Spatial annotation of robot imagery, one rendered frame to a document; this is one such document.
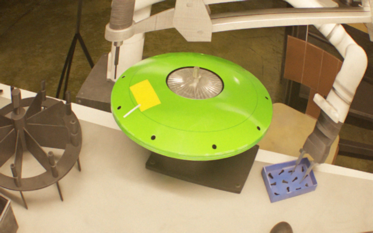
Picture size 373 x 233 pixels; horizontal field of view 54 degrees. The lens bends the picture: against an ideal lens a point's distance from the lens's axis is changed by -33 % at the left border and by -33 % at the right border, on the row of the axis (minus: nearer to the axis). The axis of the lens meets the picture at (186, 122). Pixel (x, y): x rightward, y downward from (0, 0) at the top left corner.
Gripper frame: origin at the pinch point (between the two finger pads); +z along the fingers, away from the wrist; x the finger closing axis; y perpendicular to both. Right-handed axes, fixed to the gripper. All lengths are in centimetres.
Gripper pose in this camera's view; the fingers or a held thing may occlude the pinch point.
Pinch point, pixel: (295, 179)
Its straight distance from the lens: 105.3
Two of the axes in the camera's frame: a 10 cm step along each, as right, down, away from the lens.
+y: 6.8, 0.7, 7.3
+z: -4.5, 8.3, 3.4
